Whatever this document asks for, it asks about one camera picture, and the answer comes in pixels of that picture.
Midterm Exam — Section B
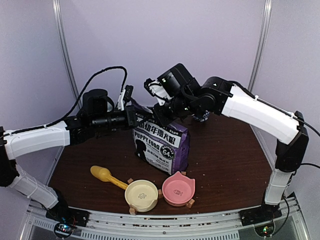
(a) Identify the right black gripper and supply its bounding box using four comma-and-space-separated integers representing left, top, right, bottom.
151, 93, 197, 127

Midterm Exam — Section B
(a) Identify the purple puppy food bag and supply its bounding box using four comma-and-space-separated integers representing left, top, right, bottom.
132, 119, 190, 175

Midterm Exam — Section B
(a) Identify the yellow plastic scoop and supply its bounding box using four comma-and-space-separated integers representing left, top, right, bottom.
90, 165, 128, 190

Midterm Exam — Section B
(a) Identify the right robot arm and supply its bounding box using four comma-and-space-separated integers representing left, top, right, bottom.
144, 63, 309, 221

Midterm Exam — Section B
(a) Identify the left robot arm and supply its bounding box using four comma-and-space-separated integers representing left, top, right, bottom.
0, 85, 152, 222

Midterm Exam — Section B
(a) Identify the cream pet bowl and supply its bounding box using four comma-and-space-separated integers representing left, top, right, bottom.
124, 179, 159, 213

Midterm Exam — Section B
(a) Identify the pink cat-ear pet bowl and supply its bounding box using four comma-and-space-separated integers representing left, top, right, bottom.
161, 171, 196, 207

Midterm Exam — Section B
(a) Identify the blue zigzag patterned bowl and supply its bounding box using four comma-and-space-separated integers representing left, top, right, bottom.
192, 112, 210, 122

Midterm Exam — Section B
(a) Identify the wooden block between bowls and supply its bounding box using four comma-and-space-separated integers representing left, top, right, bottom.
158, 189, 163, 199

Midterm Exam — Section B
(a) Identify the wooden block front left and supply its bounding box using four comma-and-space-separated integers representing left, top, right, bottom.
129, 207, 137, 216

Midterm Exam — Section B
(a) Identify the wooden block front right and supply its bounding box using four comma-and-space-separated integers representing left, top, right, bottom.
186, 198, 195, 208

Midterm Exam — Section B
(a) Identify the left circuit board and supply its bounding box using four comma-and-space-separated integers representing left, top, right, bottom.
53, 223, 74, 240

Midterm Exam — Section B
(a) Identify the circuit board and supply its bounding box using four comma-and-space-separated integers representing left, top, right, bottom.
254, 222, 275, 238
53, 223, 74, 240

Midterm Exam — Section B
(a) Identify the right circuit board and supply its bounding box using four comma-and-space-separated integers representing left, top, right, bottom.
254, 222, 275, 238

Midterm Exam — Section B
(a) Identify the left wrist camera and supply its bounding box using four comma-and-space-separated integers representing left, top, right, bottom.
116, 85, 134, 111

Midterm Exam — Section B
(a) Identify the left black braided cable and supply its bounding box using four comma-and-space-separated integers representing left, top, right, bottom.
9, 65, 128, 136

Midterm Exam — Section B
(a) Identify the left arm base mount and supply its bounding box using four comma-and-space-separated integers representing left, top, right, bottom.
43, 188, 90, 227

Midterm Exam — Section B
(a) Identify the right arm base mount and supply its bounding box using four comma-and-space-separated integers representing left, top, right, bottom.
239, 200, 282, 226

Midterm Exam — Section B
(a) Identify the left aluminium frame post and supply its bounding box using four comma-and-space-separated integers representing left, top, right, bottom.
52, 0, 79, 99

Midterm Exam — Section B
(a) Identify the aluminium frame post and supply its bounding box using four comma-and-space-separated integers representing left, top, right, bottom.
52, 0, 79, 99
248, 0, 273, 92

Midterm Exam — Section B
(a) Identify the right aluminium frame post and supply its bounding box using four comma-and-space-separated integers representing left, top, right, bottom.
248, 0, 273, 92

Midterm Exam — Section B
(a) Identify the front aluminium rail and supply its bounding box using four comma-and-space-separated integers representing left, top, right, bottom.
24, 194, 311, 240

